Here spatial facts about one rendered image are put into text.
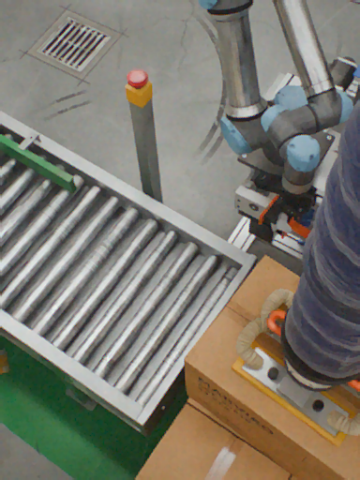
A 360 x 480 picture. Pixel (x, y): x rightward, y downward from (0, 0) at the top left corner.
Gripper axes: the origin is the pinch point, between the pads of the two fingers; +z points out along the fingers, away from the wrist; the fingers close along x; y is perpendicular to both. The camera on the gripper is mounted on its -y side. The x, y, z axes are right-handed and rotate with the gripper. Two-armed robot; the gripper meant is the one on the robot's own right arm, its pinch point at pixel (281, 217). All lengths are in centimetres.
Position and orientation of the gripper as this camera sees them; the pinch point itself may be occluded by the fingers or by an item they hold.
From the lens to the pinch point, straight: 184.4
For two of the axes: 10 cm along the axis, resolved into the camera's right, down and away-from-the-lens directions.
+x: 6.1, -7.1, 3.5
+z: 0.3, 4.6, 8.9
